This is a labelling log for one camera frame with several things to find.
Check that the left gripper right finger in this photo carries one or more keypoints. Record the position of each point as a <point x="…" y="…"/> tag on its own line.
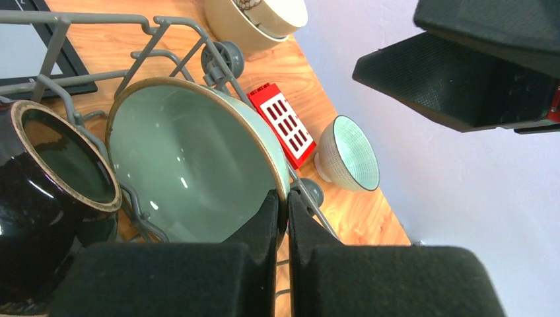
<point x="329" y="278"/>

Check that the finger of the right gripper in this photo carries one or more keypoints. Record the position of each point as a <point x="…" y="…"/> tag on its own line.
<point x="460" y="88"/>
<point x="522" y="32"/>

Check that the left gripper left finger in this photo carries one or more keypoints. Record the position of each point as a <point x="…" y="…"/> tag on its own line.
<point x="232" y="278"/>

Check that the mint green bowl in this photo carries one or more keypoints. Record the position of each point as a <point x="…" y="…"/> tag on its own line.
<point x="200" y="160"/>

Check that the light blue striped bowl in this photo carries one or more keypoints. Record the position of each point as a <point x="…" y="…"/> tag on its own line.
<point x="346" y="158"/>

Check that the beige floral bowl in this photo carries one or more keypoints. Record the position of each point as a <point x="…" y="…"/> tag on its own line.
<point x="228" y="23"/>

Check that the red toy block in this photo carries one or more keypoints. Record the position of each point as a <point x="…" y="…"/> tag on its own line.
<point x="271" y="104"/>

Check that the black patterned bowl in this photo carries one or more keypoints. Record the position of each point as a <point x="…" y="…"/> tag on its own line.
<point x="53" y="181"/>

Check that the black white checkerboard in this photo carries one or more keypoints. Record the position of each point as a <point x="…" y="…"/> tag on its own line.
<point x="24" y="46"/>

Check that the grey wire dish rack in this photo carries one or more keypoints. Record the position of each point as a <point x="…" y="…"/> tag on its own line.
<point x="178" y="48"/>

